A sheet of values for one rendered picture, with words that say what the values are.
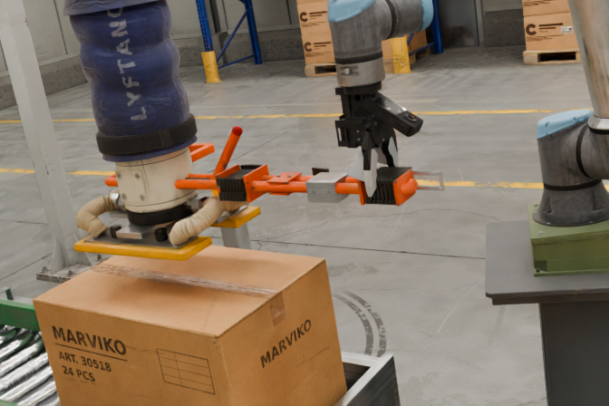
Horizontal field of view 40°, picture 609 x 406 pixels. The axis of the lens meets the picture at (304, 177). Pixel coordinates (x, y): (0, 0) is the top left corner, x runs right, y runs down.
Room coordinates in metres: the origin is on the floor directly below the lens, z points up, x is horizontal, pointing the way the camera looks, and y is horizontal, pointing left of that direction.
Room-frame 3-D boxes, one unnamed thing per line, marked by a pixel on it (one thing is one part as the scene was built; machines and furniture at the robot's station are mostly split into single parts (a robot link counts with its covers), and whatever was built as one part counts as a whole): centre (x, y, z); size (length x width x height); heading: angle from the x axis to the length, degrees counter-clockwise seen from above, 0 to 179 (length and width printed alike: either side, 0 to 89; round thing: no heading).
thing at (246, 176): (1.74, 0.13, 1.20); 0.10 x 0.08 x 0.06; 145
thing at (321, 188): (1.62, -0.05, 1.19); 0.07 x 0.07 x 0.04; 55
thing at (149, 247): (1.81, 0.39, 1.09); 0.34 x 0.10 x 0.05; 55
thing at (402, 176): (1.54, -0.15, 1.20); 0.08 x 0.07 x 0.05; 55
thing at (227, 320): (1.88, 0.34, 0.75); 0.60 x 0.40 x 0.40; 53
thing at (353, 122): (1.57, -0.13, 1.34); 0.09 x 0.08 x 0.12; 54
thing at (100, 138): (1.89, 0.34, 1.31); 0.23 x 0.23 x 0.04
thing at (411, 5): (1.64, -0.23, 1.51); 0.12 x 0.12 x 0.09; 34
